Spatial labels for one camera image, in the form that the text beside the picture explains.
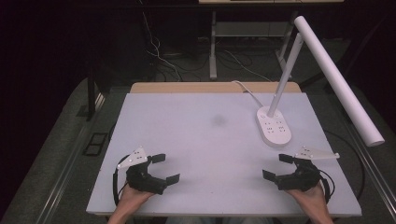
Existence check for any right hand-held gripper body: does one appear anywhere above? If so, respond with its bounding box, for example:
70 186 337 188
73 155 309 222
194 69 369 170
275 146 341 192

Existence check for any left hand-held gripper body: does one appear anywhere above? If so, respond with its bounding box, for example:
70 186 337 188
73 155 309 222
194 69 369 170
117 146 168 196

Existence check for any person's left hand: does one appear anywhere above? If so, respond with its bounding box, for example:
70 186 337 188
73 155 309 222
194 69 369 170
116 183 155 217

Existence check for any person's right hand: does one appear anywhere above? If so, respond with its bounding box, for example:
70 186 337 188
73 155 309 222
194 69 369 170
286 183 329 217

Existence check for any white desk lamp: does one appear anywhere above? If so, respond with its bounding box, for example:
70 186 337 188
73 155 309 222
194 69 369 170
255 15 386 148

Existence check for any white table mat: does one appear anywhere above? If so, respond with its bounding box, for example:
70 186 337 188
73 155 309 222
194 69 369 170
86 91 363 218

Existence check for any black metal stand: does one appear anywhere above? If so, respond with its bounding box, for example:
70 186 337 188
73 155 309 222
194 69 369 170
85 59 106 122

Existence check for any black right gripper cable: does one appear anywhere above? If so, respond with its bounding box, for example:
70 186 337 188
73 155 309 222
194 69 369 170
318 169 336 205

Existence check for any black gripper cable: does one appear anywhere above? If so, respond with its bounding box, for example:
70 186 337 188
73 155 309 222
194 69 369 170
112 153 131 207
318 169 336 205

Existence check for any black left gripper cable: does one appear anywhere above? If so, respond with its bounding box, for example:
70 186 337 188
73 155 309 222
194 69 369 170
112 153 131 207

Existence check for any black rectangular floor frame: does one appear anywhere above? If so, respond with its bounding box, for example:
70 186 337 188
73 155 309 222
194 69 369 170
81 132 108 157

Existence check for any long black floor cable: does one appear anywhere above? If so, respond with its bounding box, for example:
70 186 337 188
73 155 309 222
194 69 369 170
324 130 366 201

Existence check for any metal floor rail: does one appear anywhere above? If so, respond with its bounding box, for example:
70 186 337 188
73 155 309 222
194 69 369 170
33 92 107 224
329 92 396 217

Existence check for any white lamp cable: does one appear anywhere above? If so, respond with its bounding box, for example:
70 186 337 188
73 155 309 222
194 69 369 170
231 79 266 108

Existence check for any thin white floor cable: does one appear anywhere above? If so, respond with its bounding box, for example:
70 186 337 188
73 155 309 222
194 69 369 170
141 11 184 83

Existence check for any white metal desk frame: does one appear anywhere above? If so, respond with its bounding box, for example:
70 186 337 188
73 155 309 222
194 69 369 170
208 9 301 81

